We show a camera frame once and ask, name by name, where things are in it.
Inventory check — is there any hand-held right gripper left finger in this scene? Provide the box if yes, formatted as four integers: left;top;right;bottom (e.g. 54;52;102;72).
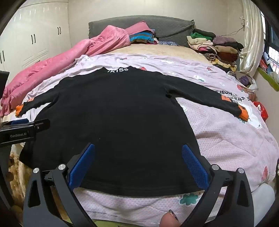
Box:
23;143;96;227

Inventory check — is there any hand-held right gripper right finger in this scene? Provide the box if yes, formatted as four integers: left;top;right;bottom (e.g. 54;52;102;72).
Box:
181;143;254;227

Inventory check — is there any black t-shirt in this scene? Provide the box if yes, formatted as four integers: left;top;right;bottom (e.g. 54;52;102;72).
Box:
16;67;249;195

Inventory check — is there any pile of folded clothes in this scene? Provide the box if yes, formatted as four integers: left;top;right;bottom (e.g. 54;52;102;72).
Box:
186;28;244;73

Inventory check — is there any person's right hand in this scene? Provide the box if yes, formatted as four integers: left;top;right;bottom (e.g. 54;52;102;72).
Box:
160;209;181;227

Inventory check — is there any beige fluffy rug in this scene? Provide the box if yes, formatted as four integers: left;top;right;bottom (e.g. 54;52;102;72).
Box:
9;151;30;201

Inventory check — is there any dark panel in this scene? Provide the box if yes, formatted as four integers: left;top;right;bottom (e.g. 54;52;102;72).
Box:
0;71;10;98

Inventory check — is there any lilac printed quilt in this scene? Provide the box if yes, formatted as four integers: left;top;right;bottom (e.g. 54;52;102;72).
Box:
4;53;277;225

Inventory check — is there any pink fleece blanket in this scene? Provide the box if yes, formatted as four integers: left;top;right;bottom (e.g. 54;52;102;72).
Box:
0;25;131;117

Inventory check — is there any white mattress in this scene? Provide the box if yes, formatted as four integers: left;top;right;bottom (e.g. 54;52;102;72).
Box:
251;182;278;227

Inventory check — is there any red plastic bag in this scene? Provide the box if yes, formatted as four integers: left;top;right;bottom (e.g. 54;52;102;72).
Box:
253;101;269;122

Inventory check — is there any white wardrobe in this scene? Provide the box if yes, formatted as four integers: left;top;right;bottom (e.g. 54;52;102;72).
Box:
0;0;72;72

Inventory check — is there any white bag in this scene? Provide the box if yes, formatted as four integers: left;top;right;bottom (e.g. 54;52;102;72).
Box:
237;74;259;91

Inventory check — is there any purple cloth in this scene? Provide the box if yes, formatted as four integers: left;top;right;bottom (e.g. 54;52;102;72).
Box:
239;75;254;86

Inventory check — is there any green windowsill cover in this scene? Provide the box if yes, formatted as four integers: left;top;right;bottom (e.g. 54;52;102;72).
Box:
257;67;279;92

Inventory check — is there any beige bed sheet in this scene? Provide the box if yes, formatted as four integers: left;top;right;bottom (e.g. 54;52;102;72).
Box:
94;42;220;66

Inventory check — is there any dark floral cloth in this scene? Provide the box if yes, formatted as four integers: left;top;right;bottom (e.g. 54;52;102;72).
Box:
157;40;179;47

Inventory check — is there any assorted colourful clutter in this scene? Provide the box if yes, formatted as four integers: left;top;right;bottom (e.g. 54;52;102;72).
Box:
259;52;279;83

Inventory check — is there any blue striped folded cloth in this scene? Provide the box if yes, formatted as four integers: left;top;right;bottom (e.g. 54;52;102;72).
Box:
129;32;156;45

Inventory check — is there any grey headboard cover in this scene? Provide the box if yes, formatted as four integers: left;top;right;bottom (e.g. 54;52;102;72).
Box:
88;15;195;47

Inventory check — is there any cream satin curtain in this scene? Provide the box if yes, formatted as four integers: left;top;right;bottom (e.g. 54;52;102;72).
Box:
239;0;265;77

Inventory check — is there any thin wall cable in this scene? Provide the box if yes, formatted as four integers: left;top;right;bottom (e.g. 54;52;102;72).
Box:
225;16;246;36

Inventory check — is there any window with dark frame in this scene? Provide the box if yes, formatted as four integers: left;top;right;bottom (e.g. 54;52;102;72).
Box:
260;11;279;72

